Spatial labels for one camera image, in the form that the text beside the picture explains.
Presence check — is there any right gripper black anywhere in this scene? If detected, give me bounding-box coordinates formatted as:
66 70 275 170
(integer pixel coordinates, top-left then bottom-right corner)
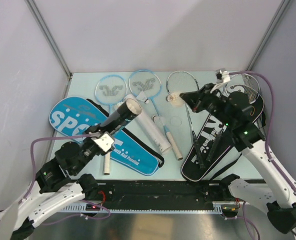
179 83 234 127

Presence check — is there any clear tube lid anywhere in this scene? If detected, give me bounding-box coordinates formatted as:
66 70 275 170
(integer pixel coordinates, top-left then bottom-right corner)
170 116 182 127

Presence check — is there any white shuttlecock blue band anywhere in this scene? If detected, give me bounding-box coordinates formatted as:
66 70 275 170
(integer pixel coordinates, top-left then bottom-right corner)
152 115 165 126

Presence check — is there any white shuttlecock tube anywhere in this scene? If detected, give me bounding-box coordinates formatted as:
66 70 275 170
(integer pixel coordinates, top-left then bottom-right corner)
124 94 172 155

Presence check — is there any black shuttlecock tube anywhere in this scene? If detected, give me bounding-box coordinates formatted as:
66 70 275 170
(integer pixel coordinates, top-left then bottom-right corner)
98 98 142 135

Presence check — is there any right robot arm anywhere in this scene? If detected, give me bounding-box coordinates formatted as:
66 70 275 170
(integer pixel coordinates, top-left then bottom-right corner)
179 83 296 234

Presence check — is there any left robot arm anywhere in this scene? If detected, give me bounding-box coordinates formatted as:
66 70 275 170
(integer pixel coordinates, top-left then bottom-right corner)
0 124 116 240

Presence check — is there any black racket bag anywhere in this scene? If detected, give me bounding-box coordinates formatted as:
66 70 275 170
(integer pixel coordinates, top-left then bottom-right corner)
181 95 264 182

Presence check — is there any blue racket bag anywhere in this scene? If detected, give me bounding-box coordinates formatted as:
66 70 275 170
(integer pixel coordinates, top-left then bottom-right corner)
49 96 164 176

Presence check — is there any blue racket right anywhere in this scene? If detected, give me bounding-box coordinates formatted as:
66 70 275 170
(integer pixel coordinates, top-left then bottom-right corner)
128 69 183 161

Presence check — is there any blue racket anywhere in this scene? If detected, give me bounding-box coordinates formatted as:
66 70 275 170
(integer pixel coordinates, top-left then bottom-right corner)
95 74 127 175
128 69 183 161

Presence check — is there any white racket on black bag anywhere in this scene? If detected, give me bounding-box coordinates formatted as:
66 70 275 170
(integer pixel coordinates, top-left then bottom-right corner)
210 73 259 151

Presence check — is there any blue racket left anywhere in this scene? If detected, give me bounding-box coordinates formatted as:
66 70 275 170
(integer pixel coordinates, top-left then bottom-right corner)
95 74 127 175

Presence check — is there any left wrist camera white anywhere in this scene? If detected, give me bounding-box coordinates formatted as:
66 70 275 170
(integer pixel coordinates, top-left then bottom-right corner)
91 132 115 154

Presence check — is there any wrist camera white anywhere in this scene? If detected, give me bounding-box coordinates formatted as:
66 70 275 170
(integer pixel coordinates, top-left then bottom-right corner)
215 68 230 89
91 132 115 154

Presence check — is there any white racket with black handle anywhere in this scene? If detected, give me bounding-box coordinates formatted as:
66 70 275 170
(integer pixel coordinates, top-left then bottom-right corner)
166 70 204 170

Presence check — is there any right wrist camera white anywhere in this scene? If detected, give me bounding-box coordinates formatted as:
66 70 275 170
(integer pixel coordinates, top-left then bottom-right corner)
215 68 230 89

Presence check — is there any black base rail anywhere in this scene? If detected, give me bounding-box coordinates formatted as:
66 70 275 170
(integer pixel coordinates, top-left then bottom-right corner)
98 180 232 212

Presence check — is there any white cable duct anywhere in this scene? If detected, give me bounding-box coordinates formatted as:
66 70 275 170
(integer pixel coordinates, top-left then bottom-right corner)
60 201 241 215

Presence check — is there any right aluminium frame post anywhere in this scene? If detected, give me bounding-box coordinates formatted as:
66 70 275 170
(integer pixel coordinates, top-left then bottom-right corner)
245 0 294 71

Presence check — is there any aluminium frame post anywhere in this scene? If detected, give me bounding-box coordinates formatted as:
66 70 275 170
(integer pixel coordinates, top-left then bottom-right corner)
24 0 72 81
245 0 294 71

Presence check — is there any left aluminium frame post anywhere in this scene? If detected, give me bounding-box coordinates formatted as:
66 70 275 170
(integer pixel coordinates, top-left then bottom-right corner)
24 0 72 81

